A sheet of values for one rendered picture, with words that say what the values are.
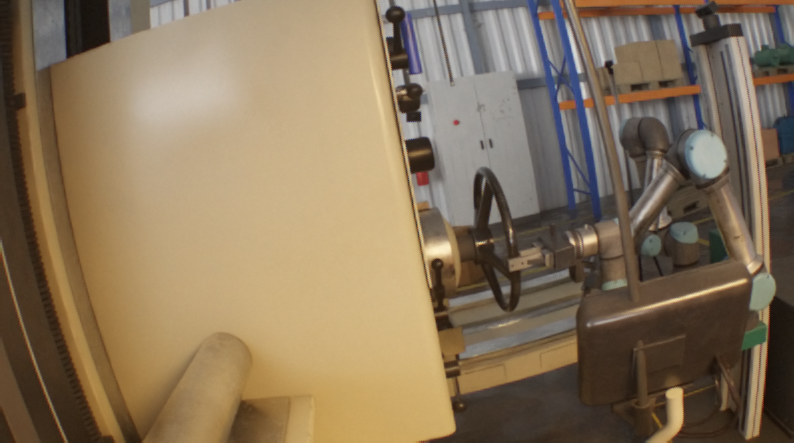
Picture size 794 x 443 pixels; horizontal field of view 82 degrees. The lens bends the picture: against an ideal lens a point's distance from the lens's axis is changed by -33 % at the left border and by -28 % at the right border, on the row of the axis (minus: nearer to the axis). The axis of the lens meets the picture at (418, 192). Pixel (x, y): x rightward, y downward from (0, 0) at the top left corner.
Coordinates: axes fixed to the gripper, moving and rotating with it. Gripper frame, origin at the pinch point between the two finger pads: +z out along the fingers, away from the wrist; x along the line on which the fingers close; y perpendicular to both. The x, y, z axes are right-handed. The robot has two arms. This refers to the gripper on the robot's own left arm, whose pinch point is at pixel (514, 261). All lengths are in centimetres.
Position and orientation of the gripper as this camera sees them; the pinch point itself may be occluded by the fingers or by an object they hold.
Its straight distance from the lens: 142.7
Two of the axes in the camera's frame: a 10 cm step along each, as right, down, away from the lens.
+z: -9.8, 1.9, -1.0
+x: 1.3, 1.9, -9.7
